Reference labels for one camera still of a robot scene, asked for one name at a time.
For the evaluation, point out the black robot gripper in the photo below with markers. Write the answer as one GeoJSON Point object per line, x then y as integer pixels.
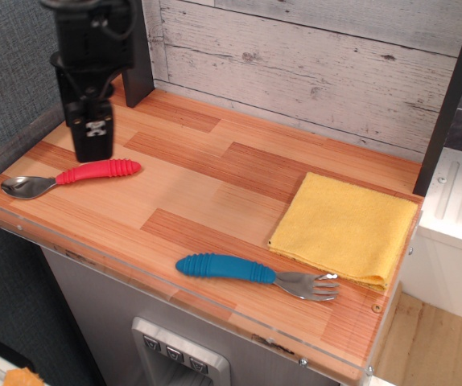
{"type": "Point", "coordinates": [94, 46]}

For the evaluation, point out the red handled metal spoon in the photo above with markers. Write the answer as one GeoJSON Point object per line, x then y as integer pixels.
{"type": "Point", "coordinates": [30, 187]}

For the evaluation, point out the clear acrylic table edge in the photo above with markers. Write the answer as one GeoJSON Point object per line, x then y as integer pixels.
{"type": "Point", "coordinates": [141, 246]}

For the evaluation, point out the grey cabinet body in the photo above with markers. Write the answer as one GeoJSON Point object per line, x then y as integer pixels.
{"type": "Point", "coordinates": [104, 308]}

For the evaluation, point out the silver dispenser panel with buttons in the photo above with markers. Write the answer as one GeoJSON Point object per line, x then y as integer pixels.
{"type": "Point", "coordinates": [170, 359]}

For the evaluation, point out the orange object bottom left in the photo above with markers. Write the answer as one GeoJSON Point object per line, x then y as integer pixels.
{"type": "Point", "coordinates": [22, 377]}

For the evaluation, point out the yellow folded cloth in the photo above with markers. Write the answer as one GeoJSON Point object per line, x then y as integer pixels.
{"type": "Point", "coordinates": [357, 233]}

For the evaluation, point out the white toy sink unit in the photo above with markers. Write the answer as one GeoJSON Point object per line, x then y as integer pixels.
{"type": "Point", "coordinates": [432, 269]}

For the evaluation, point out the dark left shelf post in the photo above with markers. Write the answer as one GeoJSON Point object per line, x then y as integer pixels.
{"type": "Point", "coordinates": [138, 81]}

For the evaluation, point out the dark shelf post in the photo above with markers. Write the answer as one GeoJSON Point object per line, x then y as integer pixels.
{"type": "Point", "coordinates": [138, 81]}
{"type": "Point", "coordinates": [440, 132]}

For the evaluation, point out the blue handled metal fork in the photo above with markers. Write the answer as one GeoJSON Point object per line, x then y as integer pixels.
{"type": "Point", "coordinates": [311, 287]}

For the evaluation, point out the dark right shelf post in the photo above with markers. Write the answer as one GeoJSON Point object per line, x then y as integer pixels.
{"type": "Point", "coordinates": [440, 132]}

